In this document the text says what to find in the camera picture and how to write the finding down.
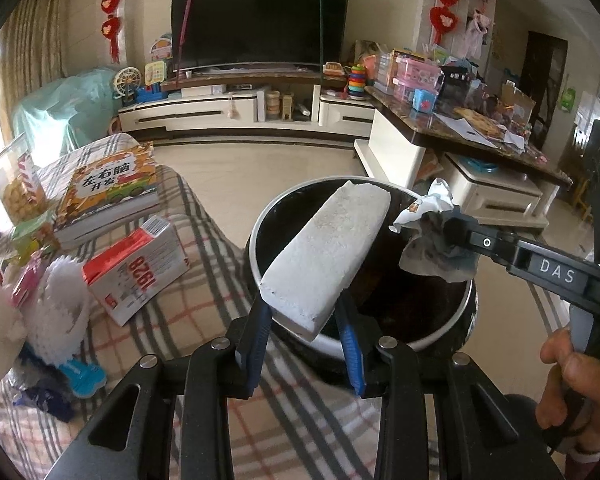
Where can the red white 1928 box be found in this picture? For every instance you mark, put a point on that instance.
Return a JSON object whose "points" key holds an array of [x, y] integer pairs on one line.
{"points": [[127, 275]]}

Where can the blue brush blister pack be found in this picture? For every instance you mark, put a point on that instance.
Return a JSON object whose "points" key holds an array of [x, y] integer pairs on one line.
{"points": [[84, 379]]}

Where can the person's right hand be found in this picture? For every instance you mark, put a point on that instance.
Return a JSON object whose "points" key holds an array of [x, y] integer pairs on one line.
{"points": [[577, 372]]}

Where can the blue plastic snack bag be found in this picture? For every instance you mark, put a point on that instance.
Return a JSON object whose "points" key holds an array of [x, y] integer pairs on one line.
{"points": [[35, 384]]}

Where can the cartoon snack wrapper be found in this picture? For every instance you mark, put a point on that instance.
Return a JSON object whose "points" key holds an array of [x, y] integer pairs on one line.
{"points": [[427, 252]]}

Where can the clear cookie jar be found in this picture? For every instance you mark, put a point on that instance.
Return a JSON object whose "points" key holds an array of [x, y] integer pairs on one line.
{"points": [[21, 191]]}

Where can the black white trash bin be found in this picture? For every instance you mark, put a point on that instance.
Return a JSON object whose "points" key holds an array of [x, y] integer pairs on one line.
{"points": [[431, 315]]}

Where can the white tv cabinet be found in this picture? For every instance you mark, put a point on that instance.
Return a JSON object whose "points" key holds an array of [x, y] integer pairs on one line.
{"points": [[190, 110]]}

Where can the pink toothbrush pack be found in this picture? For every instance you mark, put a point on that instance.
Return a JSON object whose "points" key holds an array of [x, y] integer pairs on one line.
{"points": [[28, 282]]}

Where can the white foam block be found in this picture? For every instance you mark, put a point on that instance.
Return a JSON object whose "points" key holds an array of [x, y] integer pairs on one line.
{"points": [[304, 281]]}

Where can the ferris wheel toy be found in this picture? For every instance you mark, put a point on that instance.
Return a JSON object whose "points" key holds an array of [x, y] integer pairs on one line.
{"points": [[126, 83]]}

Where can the green snack box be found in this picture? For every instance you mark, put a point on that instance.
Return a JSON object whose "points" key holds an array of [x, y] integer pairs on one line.
{"points": [[34, 234]]}

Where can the plaid checkered blanket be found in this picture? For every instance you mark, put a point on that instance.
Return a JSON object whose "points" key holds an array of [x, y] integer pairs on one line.
{"points": [[294, 427]]}

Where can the white paper sheet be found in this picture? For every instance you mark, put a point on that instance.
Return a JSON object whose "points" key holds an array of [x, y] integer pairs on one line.
{"points": [[465, 130]]}

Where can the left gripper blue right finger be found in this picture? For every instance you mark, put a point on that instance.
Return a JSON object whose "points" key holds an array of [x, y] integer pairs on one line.
{"points": [[352, 353]]}

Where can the white fluffy foam net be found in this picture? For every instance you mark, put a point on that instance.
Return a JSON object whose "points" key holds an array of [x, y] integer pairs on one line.
{"points": [[57, 319]]}

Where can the left red heart decoration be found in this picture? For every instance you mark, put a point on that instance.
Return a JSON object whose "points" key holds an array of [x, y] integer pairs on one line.
{"points": [[111, 27]]}

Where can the right beige curtain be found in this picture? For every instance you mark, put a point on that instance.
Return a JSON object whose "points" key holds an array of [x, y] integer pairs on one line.
{"points": [[32, 54]]}

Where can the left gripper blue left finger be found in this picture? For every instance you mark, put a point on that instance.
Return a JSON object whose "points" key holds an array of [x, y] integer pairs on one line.
{"points": [[256, 334]]}

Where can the teal covered armchair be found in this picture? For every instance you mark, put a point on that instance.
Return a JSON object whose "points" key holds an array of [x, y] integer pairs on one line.
{"points": [[67, 114]]}

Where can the brown marble coffee table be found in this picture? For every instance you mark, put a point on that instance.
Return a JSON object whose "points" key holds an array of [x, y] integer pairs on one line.
{"points": [[497, 186]]}

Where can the black flat television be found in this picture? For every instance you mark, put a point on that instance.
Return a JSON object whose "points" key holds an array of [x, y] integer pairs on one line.
{"points": [[209, 33]]}

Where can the rainbow stacking ring toy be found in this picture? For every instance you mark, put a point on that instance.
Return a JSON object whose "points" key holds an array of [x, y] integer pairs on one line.
{"points": [[357, 82]]}

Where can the pink storage box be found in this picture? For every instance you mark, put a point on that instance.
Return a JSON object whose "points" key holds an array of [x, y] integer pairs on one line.
{"points": [[414, 74]]}

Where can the orange children's book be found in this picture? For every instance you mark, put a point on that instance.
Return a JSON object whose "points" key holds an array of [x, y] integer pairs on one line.
{"points": [[104, 194]]}

